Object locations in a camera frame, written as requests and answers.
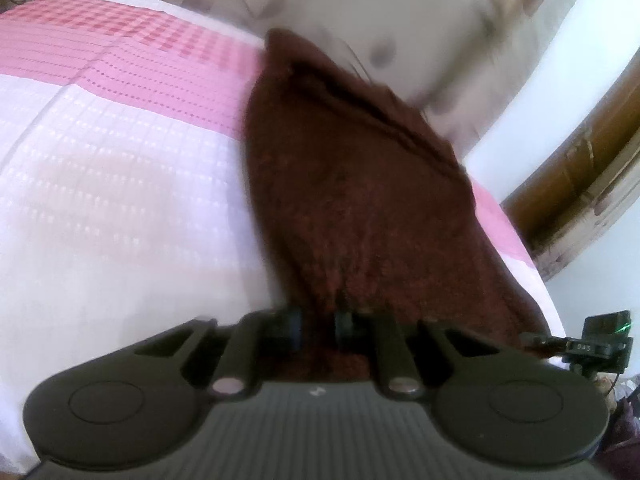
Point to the dark maroon knitted garment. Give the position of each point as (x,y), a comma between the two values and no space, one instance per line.
(363,208)

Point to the dark clutter beside bed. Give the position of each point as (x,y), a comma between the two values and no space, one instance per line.
(619,449)

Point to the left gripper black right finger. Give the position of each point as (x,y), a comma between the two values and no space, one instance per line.
(498,404)

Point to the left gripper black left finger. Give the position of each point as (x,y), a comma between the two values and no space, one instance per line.
(133,405)

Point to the brown wooden door frame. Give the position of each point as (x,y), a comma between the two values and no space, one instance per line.
(587,183)

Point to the pink white checkered bedsheet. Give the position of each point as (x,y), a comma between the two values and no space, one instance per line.
(124,195)

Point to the beige leaf print curtain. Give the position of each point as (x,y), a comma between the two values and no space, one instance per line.
(460,62)

